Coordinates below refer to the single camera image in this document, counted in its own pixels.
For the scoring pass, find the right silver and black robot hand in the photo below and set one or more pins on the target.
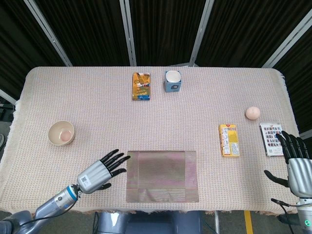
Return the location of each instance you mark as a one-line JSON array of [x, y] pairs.
[[299, 175]]

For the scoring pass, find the left silver and black robot hand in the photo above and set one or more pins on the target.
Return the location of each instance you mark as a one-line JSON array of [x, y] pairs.
[[93, 176]]

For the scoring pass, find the light brown bowl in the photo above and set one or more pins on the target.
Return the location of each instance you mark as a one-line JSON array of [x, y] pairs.
[[61, 132]]

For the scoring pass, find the brown woven placemat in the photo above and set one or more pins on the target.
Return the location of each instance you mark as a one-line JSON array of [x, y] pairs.
[[161, 175]]

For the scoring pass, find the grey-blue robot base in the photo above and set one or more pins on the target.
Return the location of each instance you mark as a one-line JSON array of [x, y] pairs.
[[151, 224]]

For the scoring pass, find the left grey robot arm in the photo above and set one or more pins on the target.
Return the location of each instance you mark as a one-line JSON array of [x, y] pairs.
[[56, 202]]

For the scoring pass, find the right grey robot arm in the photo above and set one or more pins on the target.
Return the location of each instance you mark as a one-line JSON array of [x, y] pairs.
[[306, 214]]

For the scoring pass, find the white box with picture grid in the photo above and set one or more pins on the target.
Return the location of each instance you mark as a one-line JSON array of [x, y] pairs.
[[270, 140]]

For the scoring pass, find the beige woven tablecloth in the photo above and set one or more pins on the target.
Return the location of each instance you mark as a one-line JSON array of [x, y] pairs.
[[97, 109]]

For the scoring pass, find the peach-coloured ball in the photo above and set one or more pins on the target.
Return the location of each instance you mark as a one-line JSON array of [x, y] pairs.
[[253, 113]]

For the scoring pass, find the yellow printed box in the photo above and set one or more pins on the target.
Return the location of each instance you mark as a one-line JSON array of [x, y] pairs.
[[229, 140]]

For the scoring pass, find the grey metal table leg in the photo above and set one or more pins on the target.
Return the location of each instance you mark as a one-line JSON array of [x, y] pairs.
[[217, 224]]

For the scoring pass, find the orange and blue carton box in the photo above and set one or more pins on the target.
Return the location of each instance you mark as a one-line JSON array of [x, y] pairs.
[[141, 85]]

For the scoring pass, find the light blue speaker box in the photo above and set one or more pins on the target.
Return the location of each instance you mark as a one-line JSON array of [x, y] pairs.
[[173, 87]]

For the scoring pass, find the black curtain backdrop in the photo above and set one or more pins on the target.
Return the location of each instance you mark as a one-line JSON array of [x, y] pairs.
[[97, 29]]

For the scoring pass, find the grey metal partition post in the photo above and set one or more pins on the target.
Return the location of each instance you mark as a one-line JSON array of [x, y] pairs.
[[287, 46], [306, 135], [128, 34], [49, 34], [7, 96], [201, 34]]

